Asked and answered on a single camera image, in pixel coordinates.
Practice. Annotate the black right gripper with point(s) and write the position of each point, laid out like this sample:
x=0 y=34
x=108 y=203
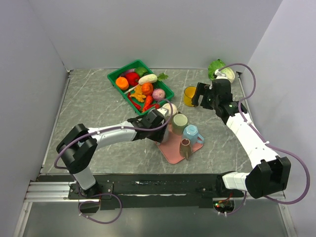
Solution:
x=202 y=89

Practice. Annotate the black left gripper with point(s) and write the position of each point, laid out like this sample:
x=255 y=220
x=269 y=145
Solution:
x=159 y=137

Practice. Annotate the yellow mug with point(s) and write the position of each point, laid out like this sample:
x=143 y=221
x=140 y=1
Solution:
x=189 y=92

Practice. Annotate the brown striped mug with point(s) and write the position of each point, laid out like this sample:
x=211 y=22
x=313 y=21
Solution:
x=185 y=149

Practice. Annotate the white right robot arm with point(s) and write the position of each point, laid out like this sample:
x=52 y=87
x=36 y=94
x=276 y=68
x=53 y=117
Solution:
x=269 y=172

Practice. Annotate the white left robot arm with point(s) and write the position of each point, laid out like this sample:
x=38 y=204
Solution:
x=78 y=147

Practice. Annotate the beige pink mug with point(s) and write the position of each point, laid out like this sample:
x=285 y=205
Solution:
x=171 y=111

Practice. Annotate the light green mug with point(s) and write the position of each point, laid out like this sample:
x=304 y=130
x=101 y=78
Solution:
x=179 y=122

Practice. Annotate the light blue faceted mug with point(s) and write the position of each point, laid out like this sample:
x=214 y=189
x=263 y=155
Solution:
x=191 y=133

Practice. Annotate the orange toy carrot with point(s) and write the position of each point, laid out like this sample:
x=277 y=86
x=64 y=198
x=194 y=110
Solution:
x=149 y=100

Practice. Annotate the red toy chili pepper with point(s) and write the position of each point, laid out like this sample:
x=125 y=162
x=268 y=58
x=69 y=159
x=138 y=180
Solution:
x=137 y=106

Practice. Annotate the purple toy onion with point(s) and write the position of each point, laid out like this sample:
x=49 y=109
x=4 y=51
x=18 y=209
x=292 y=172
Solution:
x=158 y=94

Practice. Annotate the green plastic bin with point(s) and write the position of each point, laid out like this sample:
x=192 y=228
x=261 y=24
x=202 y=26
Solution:
x=159 y=84

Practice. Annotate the green toy cabbage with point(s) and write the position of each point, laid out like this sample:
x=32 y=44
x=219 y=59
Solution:
x=215 y=71

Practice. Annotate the small orange toy pumpkin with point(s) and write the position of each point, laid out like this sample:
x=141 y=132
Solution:
x=147 y=89

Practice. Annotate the pink plastic tray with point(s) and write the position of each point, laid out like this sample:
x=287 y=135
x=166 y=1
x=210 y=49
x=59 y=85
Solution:
x=170 y=148

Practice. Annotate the yellow toy ginger root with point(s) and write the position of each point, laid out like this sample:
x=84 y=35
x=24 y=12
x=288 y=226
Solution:
x=137 y=94

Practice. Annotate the white toy radish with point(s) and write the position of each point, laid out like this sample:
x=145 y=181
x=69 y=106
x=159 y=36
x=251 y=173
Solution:
x=151 y=78

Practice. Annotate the red toy bell pepper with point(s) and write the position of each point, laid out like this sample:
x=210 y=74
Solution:
x=132 y=78

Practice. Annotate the orange toy persimmon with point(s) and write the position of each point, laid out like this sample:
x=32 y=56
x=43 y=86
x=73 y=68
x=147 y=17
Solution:
x=122 y=83

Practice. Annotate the green toy bell pepper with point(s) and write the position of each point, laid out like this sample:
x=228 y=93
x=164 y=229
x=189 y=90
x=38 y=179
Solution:
x=141 y=71

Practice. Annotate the purple toy eggplant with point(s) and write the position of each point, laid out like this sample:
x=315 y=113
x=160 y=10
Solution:
x=126 y=72

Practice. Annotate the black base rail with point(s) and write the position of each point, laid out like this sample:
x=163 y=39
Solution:
x=154 y=190

